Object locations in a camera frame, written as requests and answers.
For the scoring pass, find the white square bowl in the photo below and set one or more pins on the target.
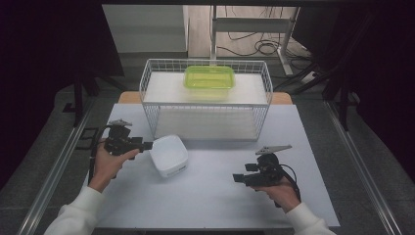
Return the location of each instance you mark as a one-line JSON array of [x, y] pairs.
[[169, 155]]

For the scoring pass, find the black metal stand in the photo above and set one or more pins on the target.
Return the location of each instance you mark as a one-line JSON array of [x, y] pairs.
[[342, 98], [78, 98]]

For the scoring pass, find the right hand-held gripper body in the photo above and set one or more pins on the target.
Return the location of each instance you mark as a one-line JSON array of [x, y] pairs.
[[268, 171]]

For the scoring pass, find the white metal desk frame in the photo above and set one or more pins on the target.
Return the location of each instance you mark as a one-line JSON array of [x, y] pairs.
[[251, 24]]

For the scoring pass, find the person's left hand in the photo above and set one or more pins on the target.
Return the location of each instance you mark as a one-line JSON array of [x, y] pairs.
[[108, 165]]

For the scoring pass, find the white cabinet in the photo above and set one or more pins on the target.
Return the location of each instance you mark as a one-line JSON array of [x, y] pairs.
[[147, 29]]

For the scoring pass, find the green plastic lidded container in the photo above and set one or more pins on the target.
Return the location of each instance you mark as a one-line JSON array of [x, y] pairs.
[[208, 78]]

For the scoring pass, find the white table cover sheet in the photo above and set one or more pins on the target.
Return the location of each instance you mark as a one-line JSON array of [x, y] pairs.
[[208, 199]]

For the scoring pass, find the person's right hand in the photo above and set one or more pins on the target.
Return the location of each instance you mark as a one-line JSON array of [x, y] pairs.
[[283, 194]]

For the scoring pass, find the dark curtain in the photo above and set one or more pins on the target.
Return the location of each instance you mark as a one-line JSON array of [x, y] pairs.
[[39, 65], [385, 65]]

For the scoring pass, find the white power strip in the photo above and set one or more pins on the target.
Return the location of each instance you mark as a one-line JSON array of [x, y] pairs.
[[308, 77]]

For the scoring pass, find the metal floor rail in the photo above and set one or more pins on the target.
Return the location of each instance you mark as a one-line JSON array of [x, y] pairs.
[[55, 163], [362, 169]]

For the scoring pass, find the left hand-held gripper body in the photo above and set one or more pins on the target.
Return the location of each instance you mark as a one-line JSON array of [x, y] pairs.
[[118, 142]]

